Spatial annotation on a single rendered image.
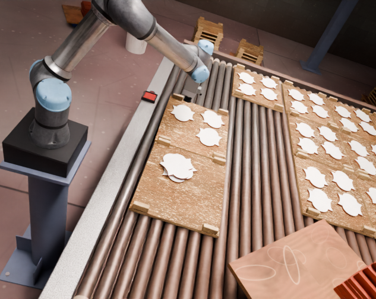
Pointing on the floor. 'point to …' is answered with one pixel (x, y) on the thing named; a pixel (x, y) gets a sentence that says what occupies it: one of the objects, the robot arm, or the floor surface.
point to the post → (328, 36)
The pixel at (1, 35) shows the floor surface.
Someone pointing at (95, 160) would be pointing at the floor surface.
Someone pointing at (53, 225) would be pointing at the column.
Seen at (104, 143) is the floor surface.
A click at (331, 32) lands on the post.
